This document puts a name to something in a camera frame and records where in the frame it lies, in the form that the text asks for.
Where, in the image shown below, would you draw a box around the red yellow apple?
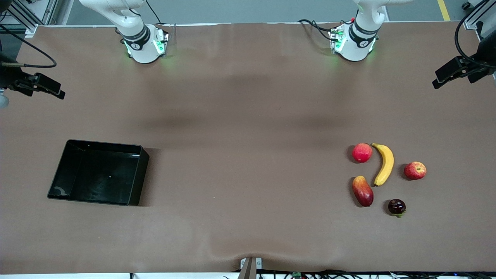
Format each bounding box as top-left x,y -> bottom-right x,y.
404,161 -> 427,181

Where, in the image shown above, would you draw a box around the black left base cables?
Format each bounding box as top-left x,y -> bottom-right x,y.
298,17 -> 351,42

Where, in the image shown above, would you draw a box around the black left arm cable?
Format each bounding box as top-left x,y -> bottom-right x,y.
455,0 -> 496,71

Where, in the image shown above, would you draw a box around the aluminium frame profile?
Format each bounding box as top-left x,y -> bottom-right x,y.
0,0 -> 59,38
463,0 -> 496,39

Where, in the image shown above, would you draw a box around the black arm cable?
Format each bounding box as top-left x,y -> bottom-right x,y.
0,24 -> 57,69
455,0 -> 496,71

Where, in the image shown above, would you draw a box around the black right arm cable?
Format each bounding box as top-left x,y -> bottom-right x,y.
0,24 -> 57,69

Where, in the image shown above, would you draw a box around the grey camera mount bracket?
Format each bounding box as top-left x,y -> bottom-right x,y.
238,257 -> 263,279

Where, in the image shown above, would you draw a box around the red yellow mango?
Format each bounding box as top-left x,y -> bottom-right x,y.
352,176 -> 374,207

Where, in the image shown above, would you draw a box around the yellow banana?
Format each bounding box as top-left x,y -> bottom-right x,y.
371,143 -> 394,187

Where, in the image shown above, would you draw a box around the black plastic box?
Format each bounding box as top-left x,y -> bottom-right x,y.
47,139 -> 150,206

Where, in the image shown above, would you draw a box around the black right base cable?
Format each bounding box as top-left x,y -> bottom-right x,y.
146,0 -> 177,37

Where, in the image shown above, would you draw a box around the dark purple mangosteen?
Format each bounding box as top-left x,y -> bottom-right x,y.
388,199 -> 406,218

